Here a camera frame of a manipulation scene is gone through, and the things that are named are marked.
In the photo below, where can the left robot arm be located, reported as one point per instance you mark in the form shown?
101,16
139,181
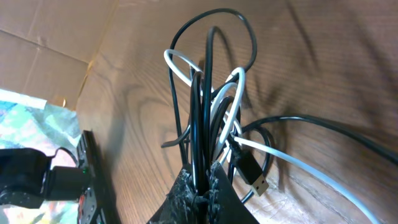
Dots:
28,179

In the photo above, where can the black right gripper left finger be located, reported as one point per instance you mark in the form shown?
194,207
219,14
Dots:
182,203

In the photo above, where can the cardboard panel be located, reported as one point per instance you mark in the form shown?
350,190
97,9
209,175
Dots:
47,46

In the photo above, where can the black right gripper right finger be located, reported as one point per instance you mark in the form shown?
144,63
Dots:
224,206

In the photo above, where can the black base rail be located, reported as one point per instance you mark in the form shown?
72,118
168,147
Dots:
97,203

